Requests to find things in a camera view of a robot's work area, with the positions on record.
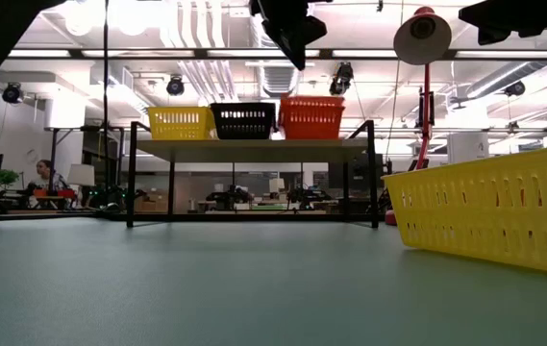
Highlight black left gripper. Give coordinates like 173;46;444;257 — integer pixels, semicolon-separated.
248;0;335;72

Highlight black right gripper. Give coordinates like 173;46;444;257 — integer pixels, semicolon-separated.
459;0;547;47

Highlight orange plastic basket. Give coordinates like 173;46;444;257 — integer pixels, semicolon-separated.
278;95;346;111
280;109;344;141

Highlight black plastic basket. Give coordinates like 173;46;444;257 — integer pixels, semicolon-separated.
211;109;277;141
210;101;278;112

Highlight yellow plastic basket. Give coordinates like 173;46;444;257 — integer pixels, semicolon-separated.
381;142;547;279
146;106;217;141

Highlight wooden shelf black metal legs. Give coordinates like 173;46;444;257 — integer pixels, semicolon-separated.
126;119;381;230

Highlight black ceiling spotlight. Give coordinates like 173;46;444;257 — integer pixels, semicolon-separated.
329;62;355;96
165;75;186;96
503;80;527;97
1;82;24;105

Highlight red desk lamp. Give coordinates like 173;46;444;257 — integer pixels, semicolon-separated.
384;6;453;227

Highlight white round pillar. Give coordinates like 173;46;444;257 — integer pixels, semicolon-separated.
447;132;490;164

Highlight thin black vertical pole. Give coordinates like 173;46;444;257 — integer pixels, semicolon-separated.
101;0;111;215

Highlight white lampshade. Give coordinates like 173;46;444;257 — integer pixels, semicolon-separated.
66;163;96;187

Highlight green table mat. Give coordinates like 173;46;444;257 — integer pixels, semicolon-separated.
0;215;547;346

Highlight person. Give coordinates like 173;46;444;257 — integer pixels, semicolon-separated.
26;159;71;196

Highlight green potted plant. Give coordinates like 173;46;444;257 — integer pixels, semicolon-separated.
0;168;20;191

